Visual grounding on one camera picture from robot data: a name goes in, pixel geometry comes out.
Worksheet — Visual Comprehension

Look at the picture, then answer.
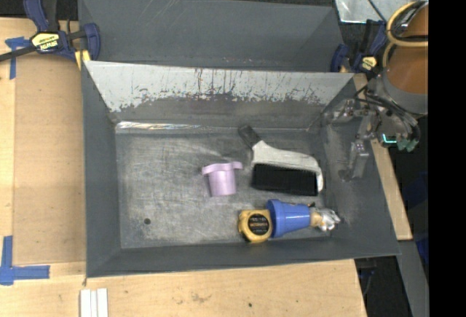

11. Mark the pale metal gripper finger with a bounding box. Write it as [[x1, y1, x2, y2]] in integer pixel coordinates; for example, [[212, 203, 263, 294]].
[[338, 141, 371, 183], [320, 98, 360, 122]]

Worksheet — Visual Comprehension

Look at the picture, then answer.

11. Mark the white and yellow small toy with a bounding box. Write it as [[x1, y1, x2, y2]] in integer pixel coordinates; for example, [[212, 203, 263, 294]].
[[309, 206, 341, 233]]

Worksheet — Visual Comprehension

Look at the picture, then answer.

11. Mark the white brush with black bristles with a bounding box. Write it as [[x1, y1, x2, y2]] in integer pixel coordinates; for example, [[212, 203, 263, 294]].
[[237, 125, 325, 197]]

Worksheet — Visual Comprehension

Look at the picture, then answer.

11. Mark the blue plastic cup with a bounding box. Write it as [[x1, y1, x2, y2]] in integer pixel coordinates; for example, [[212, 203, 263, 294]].
[[265, 198, 312, 239]]

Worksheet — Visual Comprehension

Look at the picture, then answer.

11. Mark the yellow and black tape measure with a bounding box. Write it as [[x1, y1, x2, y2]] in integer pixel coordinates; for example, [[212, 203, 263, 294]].
[[237, 208, 274, 245]]

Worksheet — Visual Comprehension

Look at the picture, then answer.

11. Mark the lilac plastic cup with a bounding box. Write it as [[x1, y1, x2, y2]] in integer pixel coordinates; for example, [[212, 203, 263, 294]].
[[201, 160, 244, 198]]

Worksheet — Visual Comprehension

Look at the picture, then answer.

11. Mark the grey metal bin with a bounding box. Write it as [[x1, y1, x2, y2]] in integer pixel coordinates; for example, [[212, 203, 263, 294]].
[[76, 0, 402, 278]]

